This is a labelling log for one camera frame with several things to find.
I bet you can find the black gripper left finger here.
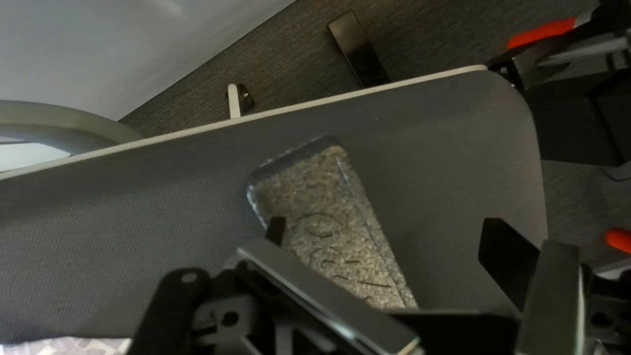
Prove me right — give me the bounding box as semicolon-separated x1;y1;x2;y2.
234;237;424;355

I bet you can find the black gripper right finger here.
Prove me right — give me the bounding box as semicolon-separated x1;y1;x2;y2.
514;239;587;355

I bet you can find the floral patterned cloth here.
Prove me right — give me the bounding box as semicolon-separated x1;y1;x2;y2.
0;333;134;355

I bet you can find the grey flat board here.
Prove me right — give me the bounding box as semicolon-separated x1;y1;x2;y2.
0;63;550;345

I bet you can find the black clamp orange handle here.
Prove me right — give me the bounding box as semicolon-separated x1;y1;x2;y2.
487;0;631;168
601;225;631;258

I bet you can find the small white post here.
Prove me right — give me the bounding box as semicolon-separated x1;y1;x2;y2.
225;79;256;122

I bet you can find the black flat floor bracket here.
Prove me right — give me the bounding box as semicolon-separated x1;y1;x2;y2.
325;10;390;89

